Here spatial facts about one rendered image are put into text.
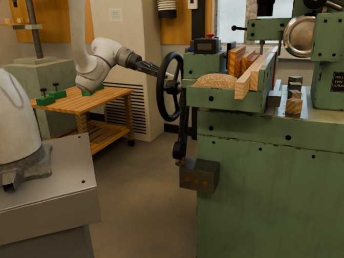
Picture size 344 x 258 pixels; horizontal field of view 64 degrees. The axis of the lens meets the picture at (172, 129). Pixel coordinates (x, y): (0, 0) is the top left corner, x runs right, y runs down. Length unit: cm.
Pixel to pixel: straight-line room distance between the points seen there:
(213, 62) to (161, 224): 100
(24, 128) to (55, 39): 271
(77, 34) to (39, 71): 164
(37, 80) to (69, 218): 220
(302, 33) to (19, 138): 81
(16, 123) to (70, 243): 34
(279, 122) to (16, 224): 74
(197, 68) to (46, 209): 65
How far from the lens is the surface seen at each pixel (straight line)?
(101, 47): 138
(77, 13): 121
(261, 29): 102
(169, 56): 110
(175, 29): 255
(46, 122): 295
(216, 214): 109
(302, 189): 97
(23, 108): 78
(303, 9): 97
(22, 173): 81
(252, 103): 76
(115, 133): 238
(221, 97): 77
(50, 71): 293
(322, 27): 85
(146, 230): 162
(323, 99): 97
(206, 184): 92
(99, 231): 167
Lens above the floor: 108
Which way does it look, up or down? 22 degrees down
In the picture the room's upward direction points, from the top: 2 degrees counter-clockwise
